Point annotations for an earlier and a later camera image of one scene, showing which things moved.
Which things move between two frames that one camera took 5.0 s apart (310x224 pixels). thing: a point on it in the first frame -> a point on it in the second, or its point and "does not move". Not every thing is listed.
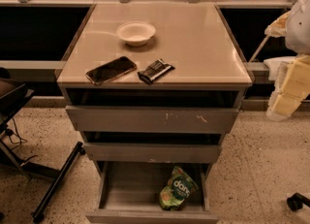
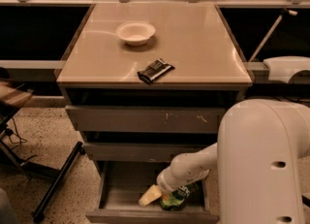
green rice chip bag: (177, 190) does not move
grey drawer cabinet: (153, 88) does not move
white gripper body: (298, 29) -> (166, 181)
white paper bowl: (136, 33) does not move
